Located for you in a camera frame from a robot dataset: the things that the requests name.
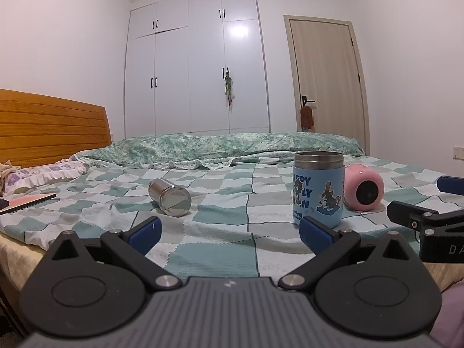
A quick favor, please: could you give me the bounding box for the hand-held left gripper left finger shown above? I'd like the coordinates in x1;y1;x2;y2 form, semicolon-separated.
45;217;182;292

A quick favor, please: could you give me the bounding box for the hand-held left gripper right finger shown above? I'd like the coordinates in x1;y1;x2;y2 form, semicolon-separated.
277;215;417;292

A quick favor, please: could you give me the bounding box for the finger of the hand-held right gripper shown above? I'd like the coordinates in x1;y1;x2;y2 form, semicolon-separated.
387;200;464;239
437;176;464;199

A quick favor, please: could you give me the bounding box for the stainless steel cup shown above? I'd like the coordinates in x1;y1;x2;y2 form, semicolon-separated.
148;178;192;218

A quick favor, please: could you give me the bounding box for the blue cartoon print cup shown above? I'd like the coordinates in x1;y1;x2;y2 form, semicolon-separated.
292;151;345;227

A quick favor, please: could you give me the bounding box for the person's pink clothing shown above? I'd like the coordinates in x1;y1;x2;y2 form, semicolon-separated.
429;282;464;348

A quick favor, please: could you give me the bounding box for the checkered green bedsheet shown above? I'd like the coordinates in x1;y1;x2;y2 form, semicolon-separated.
0;153;464;280

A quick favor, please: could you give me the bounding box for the green floral quilt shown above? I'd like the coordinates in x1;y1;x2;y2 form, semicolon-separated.
80;131;364;172

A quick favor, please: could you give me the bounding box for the purple floral pillow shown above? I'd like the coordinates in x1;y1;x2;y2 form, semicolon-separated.
3;159;90;195

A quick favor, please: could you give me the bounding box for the pink notebook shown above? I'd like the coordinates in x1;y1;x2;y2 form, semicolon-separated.
0;193;57;215

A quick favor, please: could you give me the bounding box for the beige mattress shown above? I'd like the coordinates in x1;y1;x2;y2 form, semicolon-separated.
0;231;49;300

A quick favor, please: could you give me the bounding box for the wooden headboard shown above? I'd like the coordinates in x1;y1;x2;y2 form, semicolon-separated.
0;89;112;169

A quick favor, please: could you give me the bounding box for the beige cloth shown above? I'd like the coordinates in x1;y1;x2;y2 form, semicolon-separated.
0;160;23;193

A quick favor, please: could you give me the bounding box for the beige wooden door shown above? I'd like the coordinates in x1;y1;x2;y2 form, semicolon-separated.
283;14;372;156

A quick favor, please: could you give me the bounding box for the green hanging ornament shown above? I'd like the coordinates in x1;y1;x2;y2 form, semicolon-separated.
223;67;236;108

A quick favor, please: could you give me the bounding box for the white wardrobe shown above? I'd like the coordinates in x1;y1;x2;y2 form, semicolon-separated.
124;0;271;139

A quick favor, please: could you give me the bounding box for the brown bag on door handle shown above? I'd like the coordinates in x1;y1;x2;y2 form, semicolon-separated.
300;104;315;132

